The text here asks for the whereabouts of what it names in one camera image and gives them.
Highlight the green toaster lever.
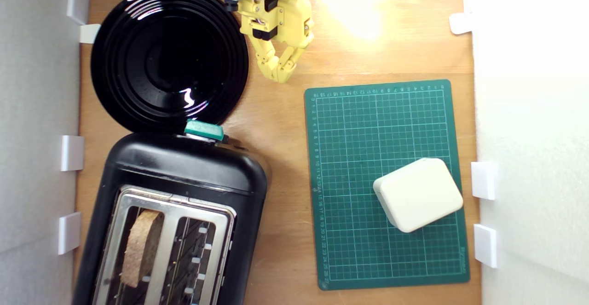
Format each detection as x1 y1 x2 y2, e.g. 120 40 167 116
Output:
184 119 225 142

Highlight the black two-slot toaster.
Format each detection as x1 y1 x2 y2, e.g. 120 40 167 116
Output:
71 132 270 305

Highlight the green cutting mat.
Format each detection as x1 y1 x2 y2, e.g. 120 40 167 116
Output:
304 80 471 291

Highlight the black ridged plate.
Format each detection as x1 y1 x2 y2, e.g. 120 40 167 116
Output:
91 0 249 134

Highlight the white rounded block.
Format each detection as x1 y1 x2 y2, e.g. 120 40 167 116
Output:
373 158 464 233

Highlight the brown bread slice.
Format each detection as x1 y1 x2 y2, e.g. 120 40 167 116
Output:
121 209 165 288

